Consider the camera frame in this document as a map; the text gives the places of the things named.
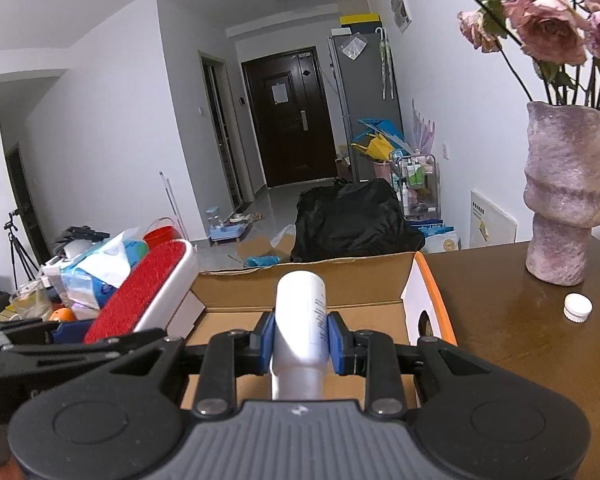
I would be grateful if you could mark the red bucket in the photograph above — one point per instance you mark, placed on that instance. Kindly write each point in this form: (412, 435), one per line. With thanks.
(161, 235)

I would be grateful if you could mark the yellow shopping bag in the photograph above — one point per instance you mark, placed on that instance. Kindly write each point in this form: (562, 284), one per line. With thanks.
(377, 147)

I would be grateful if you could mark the glass sliding door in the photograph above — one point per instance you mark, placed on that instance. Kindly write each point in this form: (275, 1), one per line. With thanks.
(220, 130)

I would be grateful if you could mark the dried pink rose bouquet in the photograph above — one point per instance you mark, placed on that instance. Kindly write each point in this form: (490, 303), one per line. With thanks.
(545, 25)

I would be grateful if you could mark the white bottle cap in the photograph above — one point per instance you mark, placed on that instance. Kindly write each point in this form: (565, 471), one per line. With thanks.
(578, 307)

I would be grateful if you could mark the white mop pole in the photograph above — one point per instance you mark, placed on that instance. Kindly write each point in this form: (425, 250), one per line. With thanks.
(172, 205)

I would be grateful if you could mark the open brown floor carton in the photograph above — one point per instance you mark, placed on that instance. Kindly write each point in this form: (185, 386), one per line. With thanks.
(260, 250)

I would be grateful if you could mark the orange fruit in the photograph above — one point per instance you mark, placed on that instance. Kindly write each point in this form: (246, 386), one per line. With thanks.
(62, 315)

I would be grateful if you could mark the dark brown entry door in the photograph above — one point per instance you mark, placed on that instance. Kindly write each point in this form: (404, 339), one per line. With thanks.
(290, 125)

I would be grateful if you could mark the yellow and black box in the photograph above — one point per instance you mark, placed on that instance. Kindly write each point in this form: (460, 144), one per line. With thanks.
(361, 20)

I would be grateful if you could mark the blue folding frame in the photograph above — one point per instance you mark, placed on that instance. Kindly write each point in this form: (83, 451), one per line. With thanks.
(380, 126)

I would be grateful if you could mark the black clamp device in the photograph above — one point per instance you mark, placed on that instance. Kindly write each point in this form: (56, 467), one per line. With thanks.
(82, 237)

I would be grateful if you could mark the white flat board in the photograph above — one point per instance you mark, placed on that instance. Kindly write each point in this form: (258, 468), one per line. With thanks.
(492, 220)

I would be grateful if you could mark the clear plastic bag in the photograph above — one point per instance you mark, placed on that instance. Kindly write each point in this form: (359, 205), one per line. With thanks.
(353, 46)

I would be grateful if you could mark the blue crumpled plastic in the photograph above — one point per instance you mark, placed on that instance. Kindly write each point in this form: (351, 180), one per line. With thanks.
(262, 261)

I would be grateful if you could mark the purple feather decoration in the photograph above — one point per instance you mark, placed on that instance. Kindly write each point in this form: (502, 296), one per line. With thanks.
(424, 127)

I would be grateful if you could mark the grey refrigerator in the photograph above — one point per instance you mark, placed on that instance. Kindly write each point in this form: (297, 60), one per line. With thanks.
(360, 100)

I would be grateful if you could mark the white plastic bottle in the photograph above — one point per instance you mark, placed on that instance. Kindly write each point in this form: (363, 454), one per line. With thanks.
(300, 310)

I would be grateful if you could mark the black plastic bag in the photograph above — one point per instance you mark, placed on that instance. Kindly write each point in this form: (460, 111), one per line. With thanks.
(352, 222)

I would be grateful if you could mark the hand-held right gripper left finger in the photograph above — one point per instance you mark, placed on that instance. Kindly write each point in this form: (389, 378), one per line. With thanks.
(266, 335)

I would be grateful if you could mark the folded pale umbrella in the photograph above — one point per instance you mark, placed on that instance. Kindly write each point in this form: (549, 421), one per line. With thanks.
(386, 60)

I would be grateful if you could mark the metal trolley cart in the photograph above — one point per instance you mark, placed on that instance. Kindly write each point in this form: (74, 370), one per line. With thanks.
(415, 185)

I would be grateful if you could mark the orange-edged cardboard box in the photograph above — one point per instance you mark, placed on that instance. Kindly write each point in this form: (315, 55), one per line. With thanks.
(370, 280)

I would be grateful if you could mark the red lint brush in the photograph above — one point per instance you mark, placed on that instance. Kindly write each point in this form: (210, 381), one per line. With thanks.
(140, 290)

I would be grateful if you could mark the white paper notice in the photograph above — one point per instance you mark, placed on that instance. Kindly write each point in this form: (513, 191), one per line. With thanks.
(280, 92)

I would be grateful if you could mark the blue and white bag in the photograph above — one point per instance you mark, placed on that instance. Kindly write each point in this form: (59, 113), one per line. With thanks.
(440, 239)

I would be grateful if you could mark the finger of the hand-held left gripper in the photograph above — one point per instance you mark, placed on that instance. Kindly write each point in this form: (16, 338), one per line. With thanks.
(80, 350)
(72, 331)

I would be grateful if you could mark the pink stone vase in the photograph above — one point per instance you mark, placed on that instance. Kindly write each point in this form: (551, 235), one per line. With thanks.
(565, 185)

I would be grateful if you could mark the blue tissue pack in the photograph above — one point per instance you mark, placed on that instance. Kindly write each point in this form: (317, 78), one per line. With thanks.
(100, 275)

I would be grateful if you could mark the pink bin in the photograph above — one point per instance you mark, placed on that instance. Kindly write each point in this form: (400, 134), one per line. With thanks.
(381, 170)

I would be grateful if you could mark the black camera tripod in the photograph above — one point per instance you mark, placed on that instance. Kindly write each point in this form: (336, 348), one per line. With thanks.
(17, 250)

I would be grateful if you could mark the blue pet water dispenser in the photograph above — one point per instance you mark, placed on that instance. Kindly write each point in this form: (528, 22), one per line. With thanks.
(222, 227)

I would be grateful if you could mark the clear glass cup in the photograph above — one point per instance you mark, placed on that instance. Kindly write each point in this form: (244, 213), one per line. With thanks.
(30, 302)

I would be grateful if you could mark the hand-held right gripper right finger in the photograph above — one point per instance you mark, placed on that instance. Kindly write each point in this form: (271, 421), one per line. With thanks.
(336, 342)

